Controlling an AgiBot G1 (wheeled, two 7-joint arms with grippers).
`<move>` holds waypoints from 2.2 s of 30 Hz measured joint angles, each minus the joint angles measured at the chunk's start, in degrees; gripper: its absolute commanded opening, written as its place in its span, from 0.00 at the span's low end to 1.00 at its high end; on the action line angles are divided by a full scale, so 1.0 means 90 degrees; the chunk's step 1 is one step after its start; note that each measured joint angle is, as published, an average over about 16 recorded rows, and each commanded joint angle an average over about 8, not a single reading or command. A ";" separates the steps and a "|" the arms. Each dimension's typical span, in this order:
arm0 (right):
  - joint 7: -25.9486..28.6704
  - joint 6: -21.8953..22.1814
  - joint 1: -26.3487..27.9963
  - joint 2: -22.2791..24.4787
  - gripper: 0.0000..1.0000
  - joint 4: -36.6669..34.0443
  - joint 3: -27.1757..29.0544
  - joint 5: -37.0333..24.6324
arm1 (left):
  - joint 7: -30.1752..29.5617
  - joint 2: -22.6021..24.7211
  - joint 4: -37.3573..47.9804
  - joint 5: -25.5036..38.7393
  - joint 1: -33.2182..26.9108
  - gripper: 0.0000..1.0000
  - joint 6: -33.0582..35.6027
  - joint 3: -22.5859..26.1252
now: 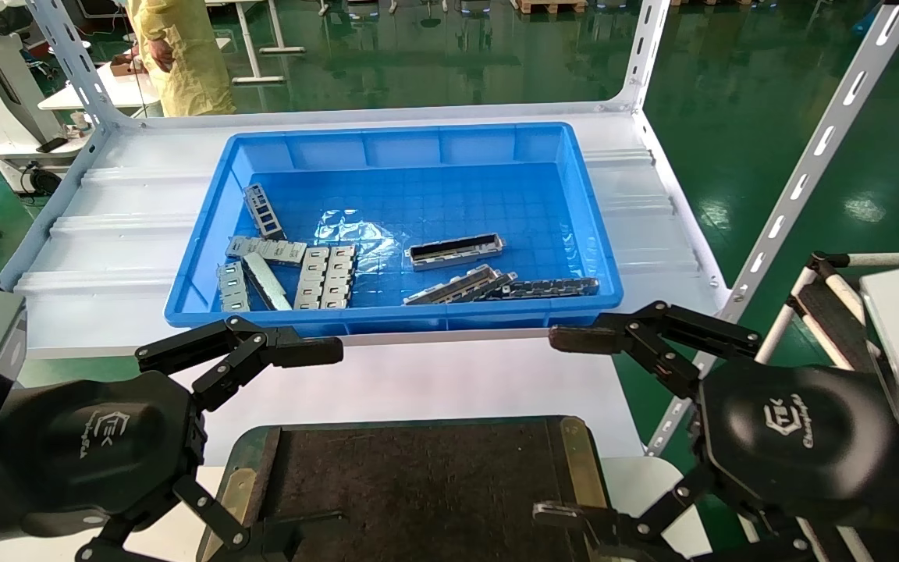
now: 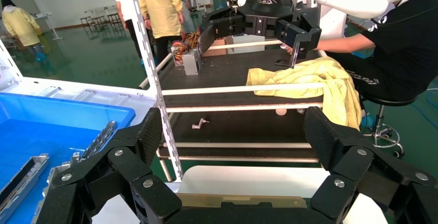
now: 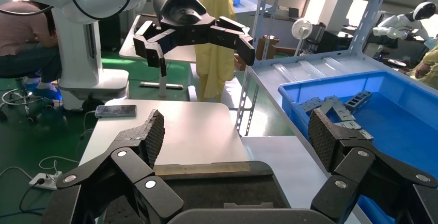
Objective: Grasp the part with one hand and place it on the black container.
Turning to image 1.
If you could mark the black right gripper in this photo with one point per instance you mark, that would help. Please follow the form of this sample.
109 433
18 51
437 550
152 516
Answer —
801 437

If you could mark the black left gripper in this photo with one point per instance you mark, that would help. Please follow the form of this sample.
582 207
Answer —
98 445

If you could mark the short silver metal part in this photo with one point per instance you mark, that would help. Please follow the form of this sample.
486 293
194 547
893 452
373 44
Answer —
232 290

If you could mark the silver metal part with plain face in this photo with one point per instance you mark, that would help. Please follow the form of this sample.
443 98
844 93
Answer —
266 281

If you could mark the dark ladder-shaped metal part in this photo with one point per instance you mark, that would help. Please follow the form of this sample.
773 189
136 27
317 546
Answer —
551 287

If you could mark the black container with brass edges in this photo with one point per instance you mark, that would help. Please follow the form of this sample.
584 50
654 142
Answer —
418 492

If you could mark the dark silver metal part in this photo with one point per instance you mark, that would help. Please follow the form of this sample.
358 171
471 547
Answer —
500 282

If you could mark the ladder-shaped silver metal part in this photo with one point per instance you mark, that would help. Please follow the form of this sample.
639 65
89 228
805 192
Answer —
264 211

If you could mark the long silver metal channel part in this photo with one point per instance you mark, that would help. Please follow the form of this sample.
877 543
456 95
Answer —
449 286

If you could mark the white slotted metal shelf rack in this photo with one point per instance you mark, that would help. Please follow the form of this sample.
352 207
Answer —
137 234

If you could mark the clear plastic film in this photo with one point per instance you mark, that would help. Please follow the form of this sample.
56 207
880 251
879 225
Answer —
356 234

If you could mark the blue plastic bin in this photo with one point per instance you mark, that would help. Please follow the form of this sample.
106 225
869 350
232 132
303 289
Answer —
457 195

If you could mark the black phone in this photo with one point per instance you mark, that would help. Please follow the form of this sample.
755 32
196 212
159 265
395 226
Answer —
51 144

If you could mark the white cup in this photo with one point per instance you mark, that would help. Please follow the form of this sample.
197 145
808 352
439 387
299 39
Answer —
80 119

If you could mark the white work table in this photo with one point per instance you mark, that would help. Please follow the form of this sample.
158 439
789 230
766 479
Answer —
106 94

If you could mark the brown cardboard box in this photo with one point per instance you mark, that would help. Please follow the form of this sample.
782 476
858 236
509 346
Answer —
126 69

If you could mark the person in yellow gown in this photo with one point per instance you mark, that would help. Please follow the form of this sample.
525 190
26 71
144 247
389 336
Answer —
184 55

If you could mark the wooden pallet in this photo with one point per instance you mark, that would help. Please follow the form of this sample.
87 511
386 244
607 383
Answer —
551 6

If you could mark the white table frame with legs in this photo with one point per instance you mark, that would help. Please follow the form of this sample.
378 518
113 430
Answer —
258 47

